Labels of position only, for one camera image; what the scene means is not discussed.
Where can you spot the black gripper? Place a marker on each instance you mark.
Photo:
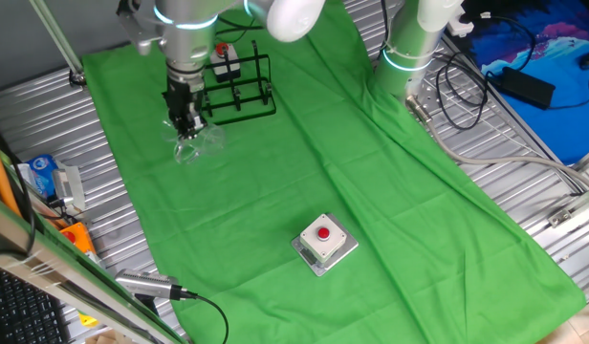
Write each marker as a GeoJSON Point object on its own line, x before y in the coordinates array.
{"type": "Point", "coordinates": [184, 100]}

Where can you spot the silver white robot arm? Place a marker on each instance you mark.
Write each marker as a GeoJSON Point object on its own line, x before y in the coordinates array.
{"type": "Point", "coordinates": [189, 43]}

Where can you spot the red button grey box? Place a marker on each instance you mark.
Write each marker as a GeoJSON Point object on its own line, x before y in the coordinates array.
{"type": "Point", "coordinates": [227, 67]}

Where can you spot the blue tissue pack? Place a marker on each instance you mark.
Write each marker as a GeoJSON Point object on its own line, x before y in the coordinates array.
{"type": "Point", "coordinates": [41, 174]}

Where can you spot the orange box red button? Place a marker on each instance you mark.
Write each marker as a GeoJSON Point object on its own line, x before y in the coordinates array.
{"type": "Point", "coordinates": [79, 239]}

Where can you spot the thin metal strut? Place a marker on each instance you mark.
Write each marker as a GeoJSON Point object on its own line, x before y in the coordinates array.
{"type": "Point", "coordinates": [56, 36]}

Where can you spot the red button box with baseplate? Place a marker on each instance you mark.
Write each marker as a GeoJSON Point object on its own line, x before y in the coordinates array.
{"type": "Point", "coordinates": [323, 241]}

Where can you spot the green cloth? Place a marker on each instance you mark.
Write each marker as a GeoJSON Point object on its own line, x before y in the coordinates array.
{"type": "Point", "coordinates": [371, 191]}

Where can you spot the silver robot mounting plate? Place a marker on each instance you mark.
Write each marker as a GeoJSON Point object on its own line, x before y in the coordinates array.
{"type": "Point", "coordinates": [430, 95]}

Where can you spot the black keyboard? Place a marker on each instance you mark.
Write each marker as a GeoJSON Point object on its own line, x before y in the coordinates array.
{"type": "Point", "coordinates": [22, 310]}

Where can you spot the white power strip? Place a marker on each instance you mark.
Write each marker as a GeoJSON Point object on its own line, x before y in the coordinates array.
{"type": "Point", "coordinates": [459, 24]}

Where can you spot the black power adapter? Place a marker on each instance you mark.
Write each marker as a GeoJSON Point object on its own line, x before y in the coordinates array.
{"type": "Point", "coordinates": [524, 86]}

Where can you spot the blue patterned mat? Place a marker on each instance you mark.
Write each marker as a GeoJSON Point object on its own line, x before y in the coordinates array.
{"type": "Point", "coordinates": [552, 43]}

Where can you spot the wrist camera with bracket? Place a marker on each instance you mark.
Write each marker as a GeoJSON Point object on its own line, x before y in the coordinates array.
{"type": "Point", "coordinates": [139, 33]}

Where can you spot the silver ribbed camera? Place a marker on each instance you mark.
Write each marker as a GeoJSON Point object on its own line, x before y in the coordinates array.
{"type": "Point", "coordinates": [67, 186]}

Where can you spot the silver camera on stand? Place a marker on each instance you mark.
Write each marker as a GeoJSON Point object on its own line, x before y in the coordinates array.
{"type": "Point", "coordinates": [146, 284]}

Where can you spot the aluminium frame beam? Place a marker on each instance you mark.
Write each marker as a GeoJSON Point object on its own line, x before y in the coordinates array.
{"type": "Point", "coordinates": [36, 258]}

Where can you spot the aluminium rail with bracket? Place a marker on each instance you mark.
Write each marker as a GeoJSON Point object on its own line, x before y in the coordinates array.
{"type": "Point", "coordinates": [562, 217]}

